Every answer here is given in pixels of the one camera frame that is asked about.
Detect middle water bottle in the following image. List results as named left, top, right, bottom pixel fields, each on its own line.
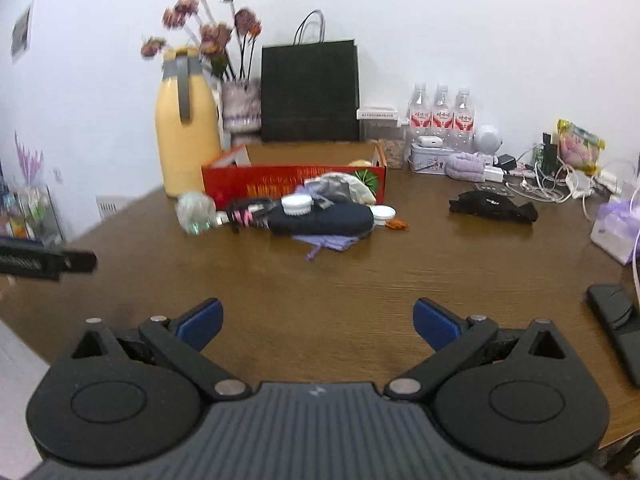
left=432, top=84, right=454, bottom=145

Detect black phone stand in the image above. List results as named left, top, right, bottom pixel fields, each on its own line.
left=586, top=284, right=640, bottom=388

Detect wall picture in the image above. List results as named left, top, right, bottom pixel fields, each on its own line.
left=11, top=0, right=35, bottom=64

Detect red cardboard box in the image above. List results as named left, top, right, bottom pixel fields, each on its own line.
left=202, top=141, right=387, bottom=208

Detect white cloth bag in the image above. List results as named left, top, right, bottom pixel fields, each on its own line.
left=304, top=172, right=376, bottom=205

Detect small orange object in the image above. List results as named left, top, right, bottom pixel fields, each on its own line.
left=385, top=219, right=409, bottom=231

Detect purple cloth pouch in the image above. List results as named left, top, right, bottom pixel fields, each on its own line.
left=293, top=235, right=359, bottom=261

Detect braided black cable coil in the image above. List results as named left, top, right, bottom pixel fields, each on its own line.
left=226, top=197, right=277, bottom=233

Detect white round speaker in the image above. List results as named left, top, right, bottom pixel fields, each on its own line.
left=473, top=125, right=503, bottom=155

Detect dried pink flowers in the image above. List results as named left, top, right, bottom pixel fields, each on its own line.
left=162, top=0, right=262, bottom=81

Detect black glove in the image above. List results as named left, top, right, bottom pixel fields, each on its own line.
left=449, top=190, right=538, bottom=224

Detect purple ribbed vase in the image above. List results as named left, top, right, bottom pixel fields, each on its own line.
left=221, top=79, right=262, bottom=146

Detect purple scrunchie towel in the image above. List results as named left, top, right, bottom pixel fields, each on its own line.
left=445, top=152, right=492, bottom=183

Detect right water bottle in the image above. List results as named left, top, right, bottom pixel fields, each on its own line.
left=452, top=88, right=475, bottom=153

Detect tangled white cables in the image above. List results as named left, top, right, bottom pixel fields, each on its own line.
left=491, top=144, right=640, bottom=221

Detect cluttered wire rack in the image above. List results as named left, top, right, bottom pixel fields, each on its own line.
left=1, top=132, right=65, bottom=247

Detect navy blue pouch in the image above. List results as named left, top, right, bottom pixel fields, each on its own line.
left=267, top=203, right=374, bottom=236

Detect snack packet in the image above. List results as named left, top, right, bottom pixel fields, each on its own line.
left=556, top=119, right=605, bottom=176

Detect left water bottle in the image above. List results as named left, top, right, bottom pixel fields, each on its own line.
left=407, top=84, right=432, bottom=143

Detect alpaca plush toy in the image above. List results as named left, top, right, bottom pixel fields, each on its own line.
left=348, top=159, right=373, bottom=167

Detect water bottle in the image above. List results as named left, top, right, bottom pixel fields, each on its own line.
left=407, top=84, right=432, bottom=143
left=452, top=88, right=475, bottom=153
left=432, top=84, right=454, bottom=145

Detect purple tissue pack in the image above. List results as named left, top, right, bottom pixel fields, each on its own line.
left=590, top=202, right=639, bottom=266

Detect black paper bag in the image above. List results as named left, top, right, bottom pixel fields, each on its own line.
left=262, top=10, right=360, bottom=142

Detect green ball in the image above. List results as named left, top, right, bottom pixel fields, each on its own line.
left=176, top=192, right=217, bottom=235

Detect yellow thermos jug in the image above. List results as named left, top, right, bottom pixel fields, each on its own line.
left=155, top=47, right=222, bottom=197

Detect white earbuds case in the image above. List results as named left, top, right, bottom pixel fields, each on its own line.
left=416, top=136, right=444, bottom=148

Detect decorated tin box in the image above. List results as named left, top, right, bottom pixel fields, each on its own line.
left=409, top=142, right=454, bottom=176

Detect white round jar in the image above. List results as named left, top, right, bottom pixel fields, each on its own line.
left=280, top=194, right=314, bottom=217

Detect clear container with white lid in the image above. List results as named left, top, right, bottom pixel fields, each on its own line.
left=356, top=106, right=407, bottom=169

